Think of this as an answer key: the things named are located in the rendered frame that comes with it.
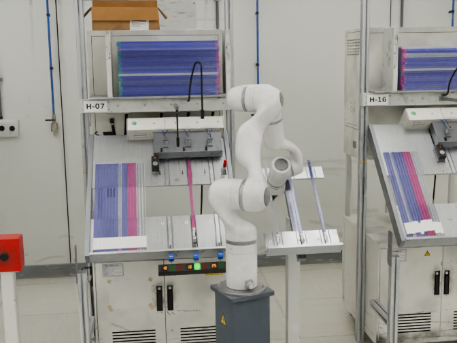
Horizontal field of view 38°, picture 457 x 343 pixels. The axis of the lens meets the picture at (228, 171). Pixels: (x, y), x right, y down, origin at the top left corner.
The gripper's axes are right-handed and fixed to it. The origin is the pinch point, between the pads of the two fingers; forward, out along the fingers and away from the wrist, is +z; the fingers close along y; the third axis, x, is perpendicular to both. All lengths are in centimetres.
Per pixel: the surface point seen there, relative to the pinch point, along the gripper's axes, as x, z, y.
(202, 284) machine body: 27, 43, 32
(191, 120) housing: -48, 7, 34
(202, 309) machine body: 37, 51, 32
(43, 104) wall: -139, 124, 129
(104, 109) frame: -53, 2, 77
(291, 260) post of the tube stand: 25.6, 18.6, -9.6
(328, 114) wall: -128, 130, -78
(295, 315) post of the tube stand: 47, 35, -12
